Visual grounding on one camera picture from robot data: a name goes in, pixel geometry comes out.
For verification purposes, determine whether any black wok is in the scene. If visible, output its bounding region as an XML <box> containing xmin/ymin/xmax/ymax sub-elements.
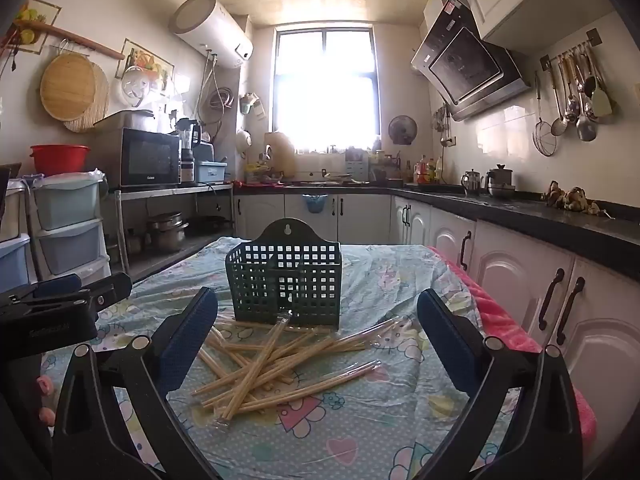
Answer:
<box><xmin>187</xmin><ymin>216</ymin><xmax>231</xmax><ymax>236</ymax></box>

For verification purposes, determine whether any kitchen window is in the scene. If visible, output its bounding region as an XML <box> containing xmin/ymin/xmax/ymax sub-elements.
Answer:
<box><xmin>272</xmin><ymin>25</ymin><xmax>377</xmax><ymax>153</ymax></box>

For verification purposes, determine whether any steel kettle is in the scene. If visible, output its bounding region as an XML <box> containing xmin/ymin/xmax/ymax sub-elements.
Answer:
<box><xmin>461</xmin><ymin>169</ymin><xmax>483</xmax><ymax>197</ymax></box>

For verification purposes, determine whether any fruit wall poster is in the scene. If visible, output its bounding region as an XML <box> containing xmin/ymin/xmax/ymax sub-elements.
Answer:
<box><xmin>121</xmin><ymin>38</ymin><xmax>175</xmax><ymax>92</ymax></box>
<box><xmin>12</xmin><ymin>0</ymin><xmax>62</xmax><ymax>56</ymax></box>

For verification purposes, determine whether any small steel ladle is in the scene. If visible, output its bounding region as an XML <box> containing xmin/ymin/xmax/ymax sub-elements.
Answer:
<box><xmin>550</xmin><ymin>60</ymin><xmax>569</xmax><ymax>137</ymax></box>

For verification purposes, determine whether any red plastic basin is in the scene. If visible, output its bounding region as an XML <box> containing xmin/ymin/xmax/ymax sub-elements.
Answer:
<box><xmin>30</xmin><ymin>144</ymin><xmax>91</xmax><ymax>177</ymax></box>

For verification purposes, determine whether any green plastic utensil basket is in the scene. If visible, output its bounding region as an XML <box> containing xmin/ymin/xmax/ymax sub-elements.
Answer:
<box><xmin>225</xmin><ymin>218</ymin><xmax>343</xmax><ymax>330</ymax></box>

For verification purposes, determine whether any metal baking tray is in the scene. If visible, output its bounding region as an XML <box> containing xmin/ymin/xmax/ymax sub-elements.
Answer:
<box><xmin>92</xmin><ymin>109</ymin><xmax>156</xmax><ymax>133</ymax></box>

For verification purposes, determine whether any black glass range hood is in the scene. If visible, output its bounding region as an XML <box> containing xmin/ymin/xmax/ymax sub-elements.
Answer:
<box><xmin>411</xmin><ymin>0</ymin><xmax>532</xmax><ymax>122</ymax></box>

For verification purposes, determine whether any person's left hand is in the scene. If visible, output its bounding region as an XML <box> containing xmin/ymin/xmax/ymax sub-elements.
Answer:
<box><xmin>35</xmin><ymin>374</ymin><xmax>57</xmax><ymax>427</ymax></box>

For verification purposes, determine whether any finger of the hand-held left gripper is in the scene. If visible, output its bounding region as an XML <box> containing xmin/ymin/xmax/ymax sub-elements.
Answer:
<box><xmin>7</xmin><ymin>273</ymin><xmax>85</xmax><ymax>306</ymax></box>
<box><xmin>75</xmin><ymin>271</ymin><xmax>134</xmax><ymax>311</ymax></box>

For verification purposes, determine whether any steel lidded pot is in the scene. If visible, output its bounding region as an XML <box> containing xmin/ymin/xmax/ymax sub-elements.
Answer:
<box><xmin>484</xmin><ymin>163</ymin><xmax>517</xmax><ymax>198</ymax></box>

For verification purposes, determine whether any coiled grey hose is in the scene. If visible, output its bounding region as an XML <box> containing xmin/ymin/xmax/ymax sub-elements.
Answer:
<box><xmin>206</xmin><ymin>86</ymin><xmax>236</xmax><ymax>111</ymax></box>

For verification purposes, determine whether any metal kitchen rack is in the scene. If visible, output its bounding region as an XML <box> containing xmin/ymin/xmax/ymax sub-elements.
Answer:
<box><xmin>114</xmin><ymin>183</ymin><xmax>236</xmax><ymax>273</ymax></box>

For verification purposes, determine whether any black wire dish rack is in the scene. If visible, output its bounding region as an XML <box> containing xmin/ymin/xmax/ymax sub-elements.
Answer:
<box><xmin>370</xmin><ymin>152</ymin><xmax>402</xmax><ymax>183</ymax></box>

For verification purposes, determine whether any woven straw tray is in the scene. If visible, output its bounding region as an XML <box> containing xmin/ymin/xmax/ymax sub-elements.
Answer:
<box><xmin>62</xmin><ymin>62</ymin><xmax>110</xmax><ymax>133</ymax></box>

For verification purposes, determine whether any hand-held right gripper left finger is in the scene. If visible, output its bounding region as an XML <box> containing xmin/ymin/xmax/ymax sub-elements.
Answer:
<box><xmin>51</xmin><ymin>286</ymin><xmax>223</xmax><ymax>480</ymax></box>

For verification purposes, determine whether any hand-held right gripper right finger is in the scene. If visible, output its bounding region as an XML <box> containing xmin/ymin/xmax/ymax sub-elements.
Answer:
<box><xmin>416</xmin><ymin>287</ymin><xmax>586</xmax><ymax>480</ymax></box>

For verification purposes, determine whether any large steel ladle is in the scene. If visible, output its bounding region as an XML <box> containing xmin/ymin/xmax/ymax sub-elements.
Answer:
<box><xmin>575</xmin><ymin>55</ymin><xmax>598</xmax><ymax>142</ymax></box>

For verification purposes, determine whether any pink fleece blanket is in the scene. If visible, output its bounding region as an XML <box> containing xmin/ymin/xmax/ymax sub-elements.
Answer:
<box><xmin>427</xmin><ymin>246</ymin><xmax>598</xmax><ymax>461</ymax></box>

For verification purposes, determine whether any black kitchen countertop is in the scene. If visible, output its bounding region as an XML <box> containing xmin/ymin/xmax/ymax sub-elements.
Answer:
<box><xmin>234</xmin><ymin>182</ymin><xmax>640</xmax><ymax>266</ymax></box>

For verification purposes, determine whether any green wall-mounted holder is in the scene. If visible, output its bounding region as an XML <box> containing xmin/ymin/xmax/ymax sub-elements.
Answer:
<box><xmin>239</xmin><ymin>92</ymin><xmax>266</xmax><ymax>121</ymax></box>

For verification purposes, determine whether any black blender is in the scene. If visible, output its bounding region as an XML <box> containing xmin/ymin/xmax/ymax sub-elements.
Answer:
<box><xmin>175</xmin><ymin>118</ymin><xmax>202</xmax><ymax>183</ymax></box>

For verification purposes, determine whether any round bamboo tray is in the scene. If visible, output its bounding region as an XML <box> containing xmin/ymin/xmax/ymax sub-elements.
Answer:
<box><xmin>40</xmin><ymin>52</ymin><xmax>101</xmax><ymax>122</ymax></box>

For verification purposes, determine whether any metal utensil rail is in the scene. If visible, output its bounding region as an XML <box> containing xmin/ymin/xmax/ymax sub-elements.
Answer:
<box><xmin>540</xmin><ymin>29</ymin><xmax>601</xmax><ymax>72</ymax></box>

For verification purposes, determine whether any white cylindrical water heater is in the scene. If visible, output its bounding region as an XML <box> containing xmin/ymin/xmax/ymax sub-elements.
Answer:
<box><xmin>168</xmin><ymin>0</ymin><xmax>254</xmax><ymax>68</ymax></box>

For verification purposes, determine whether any black microwave oven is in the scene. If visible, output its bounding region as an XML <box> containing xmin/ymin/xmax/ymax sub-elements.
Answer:
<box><xmin>95</xmin><ymin>127</ymin><xmax>182</xmax><ymax>190</ymax></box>

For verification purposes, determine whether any printed light blue tablecloth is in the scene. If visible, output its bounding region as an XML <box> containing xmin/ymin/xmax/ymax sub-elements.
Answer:
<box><xmin>40</xmin><ymin>236</ymin><xmax>531</xmax><ymax>480</ymax></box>

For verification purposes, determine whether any pale blue plastic drawer unit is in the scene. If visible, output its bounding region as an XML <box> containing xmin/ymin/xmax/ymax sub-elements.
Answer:
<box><xmin>0</xmin><ymin>177</ymin><xmax>38</xmax><ymax>293</ymax></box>

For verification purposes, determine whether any heap of brown ginger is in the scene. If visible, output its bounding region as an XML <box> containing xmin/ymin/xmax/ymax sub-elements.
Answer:
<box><xmin>544</xmin><ymin>181</ymin><xmax>603</xmax><ymax>217</ymax></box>

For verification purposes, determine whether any pale green plastic drawer unit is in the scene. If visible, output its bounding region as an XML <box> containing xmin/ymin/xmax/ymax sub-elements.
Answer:
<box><xmin>27</xmin><ymin>172</ymin><xmax>112</xmax><ymax>281</ymax></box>

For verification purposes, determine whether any long wooden pole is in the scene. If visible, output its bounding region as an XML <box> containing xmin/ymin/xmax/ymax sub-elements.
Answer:
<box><xmin>0</xmin><ymin>22</ymin><xmax>126</xmax><ymax>61</ymax></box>

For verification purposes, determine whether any white round fan guard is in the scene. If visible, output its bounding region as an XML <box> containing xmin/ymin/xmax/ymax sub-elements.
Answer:
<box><xmin>119</xmin><ymin>65</ymin><xmax>153</xmax><ymax>108</ymax></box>

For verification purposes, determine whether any pale wooden cutting board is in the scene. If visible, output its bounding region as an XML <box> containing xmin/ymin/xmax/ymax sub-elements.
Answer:
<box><xmin>264</xmin><ymin>131</ymin><xmax>297</xmax><ymax>181</ymax></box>

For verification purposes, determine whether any blue plastic box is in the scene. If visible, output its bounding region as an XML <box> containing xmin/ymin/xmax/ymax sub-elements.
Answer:
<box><xmin>194</xmin><ymin>159</ymin><xmax>227</xmax><ymax>184</ymax></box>

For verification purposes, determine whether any small round wall fan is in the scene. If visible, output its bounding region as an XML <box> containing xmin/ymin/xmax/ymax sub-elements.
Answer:
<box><xmin>388</xmin><ymin>115</ymin><xmax>418</xmax><ymax>145</ymax></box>

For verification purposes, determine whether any green spatula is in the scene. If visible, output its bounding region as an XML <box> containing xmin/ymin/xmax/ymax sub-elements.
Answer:
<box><xmin>585</xmin><ymin>47</ymin><xmax>613</xmax><ymax>117</ymax></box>

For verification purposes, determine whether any white spice rack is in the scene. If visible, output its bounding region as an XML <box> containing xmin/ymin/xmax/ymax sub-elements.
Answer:
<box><xmin>345</xmin><ymin>147</ymin><xmax>371</xmax><ymax>181</ymax></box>

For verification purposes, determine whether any group of bamboo chopsticks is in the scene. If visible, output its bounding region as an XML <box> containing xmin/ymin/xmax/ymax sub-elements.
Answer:
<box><xmin>192</xmin><ymin>310</ymin><xmax>401</xmax><ymax>431</ymax></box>

